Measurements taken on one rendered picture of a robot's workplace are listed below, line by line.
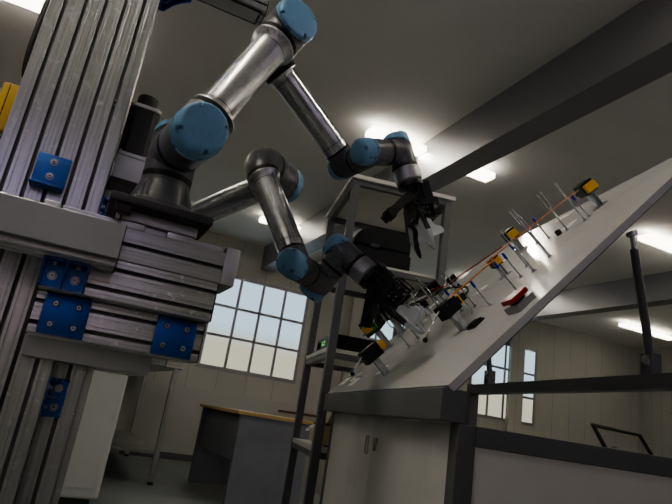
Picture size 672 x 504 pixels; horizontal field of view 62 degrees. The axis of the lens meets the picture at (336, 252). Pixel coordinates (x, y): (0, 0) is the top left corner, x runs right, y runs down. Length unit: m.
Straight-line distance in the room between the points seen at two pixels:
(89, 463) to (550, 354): 8.55
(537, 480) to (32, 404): 1.09
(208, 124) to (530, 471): 0.98
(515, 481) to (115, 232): 0.93
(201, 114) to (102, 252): 0.36
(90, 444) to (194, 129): 3.10
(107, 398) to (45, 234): 2.98
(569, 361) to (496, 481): 10.14
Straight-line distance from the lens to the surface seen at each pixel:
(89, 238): 1.17
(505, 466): 1.24
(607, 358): 12.10
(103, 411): 4.10
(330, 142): 1.63
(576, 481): 1.32
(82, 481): 4.14
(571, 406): 11.31
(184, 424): 7.78
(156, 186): 1.35
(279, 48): 1.47
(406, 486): 1.43
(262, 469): 4.89
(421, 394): 1.28
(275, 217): 1.52
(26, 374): 1.46
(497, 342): 1.24
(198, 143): 1.25
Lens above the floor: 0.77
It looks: 17 degrees up
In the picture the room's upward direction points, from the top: 9 degrees clockwise
